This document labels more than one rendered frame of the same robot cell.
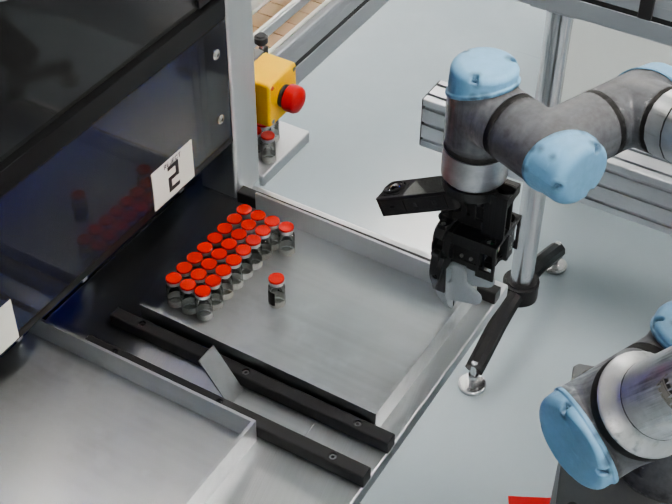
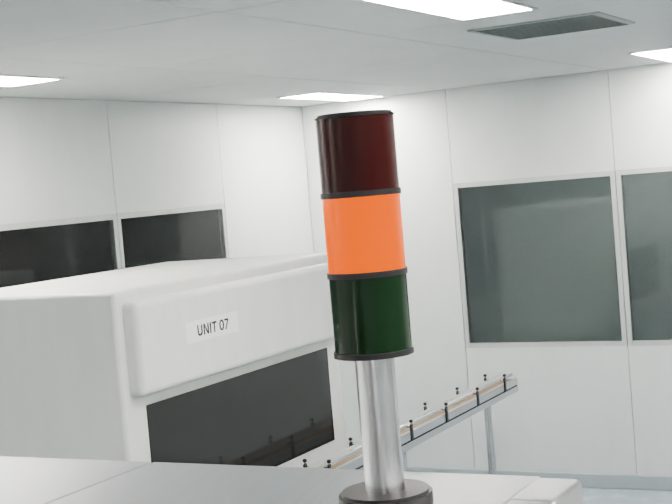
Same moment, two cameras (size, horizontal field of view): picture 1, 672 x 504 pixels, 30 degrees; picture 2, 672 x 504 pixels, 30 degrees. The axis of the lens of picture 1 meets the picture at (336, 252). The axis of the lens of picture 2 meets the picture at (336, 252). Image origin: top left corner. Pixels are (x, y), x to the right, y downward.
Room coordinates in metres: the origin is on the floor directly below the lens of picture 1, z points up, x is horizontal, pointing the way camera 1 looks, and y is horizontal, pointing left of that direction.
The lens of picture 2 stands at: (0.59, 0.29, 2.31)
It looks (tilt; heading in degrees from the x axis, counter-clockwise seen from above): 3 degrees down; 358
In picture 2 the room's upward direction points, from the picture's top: 5 degrees counter-clockwise
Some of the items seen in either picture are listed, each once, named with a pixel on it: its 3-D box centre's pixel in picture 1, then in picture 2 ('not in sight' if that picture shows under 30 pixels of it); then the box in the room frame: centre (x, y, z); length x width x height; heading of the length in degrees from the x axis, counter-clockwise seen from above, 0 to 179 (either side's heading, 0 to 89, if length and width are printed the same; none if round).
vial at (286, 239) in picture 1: (286, 239); not in sight; (1.25, 0.07, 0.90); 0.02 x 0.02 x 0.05
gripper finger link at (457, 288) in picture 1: (460, 291); not in sight; (1.09, -0.15, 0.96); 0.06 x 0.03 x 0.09; 60
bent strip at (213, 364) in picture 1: (256, 391); not in sight; (0.98, 0.09, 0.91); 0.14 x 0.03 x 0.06; 60
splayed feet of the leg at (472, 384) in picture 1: (518, 301); not in sight; (1.99, -0.41, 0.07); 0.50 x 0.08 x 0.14; 150
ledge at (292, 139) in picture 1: (248, 143); not in sight; (1.50, 0.13, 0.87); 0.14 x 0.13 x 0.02; 60
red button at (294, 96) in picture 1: (290, 97); not in sight; (1.45, 0.07, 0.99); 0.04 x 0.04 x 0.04; 60
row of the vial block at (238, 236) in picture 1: (225, 261); not in sight; (1.21, 0.15, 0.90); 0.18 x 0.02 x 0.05; 149
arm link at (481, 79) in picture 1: (482, 105); not in sight; (1.11, -0.16, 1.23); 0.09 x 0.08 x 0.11; 37
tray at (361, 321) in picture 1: (310, 302); not in sight; (1.14, 0.03, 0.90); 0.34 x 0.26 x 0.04; 59
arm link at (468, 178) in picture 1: (476, 160); not in sight; (1.11, -0.16, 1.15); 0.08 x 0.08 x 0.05
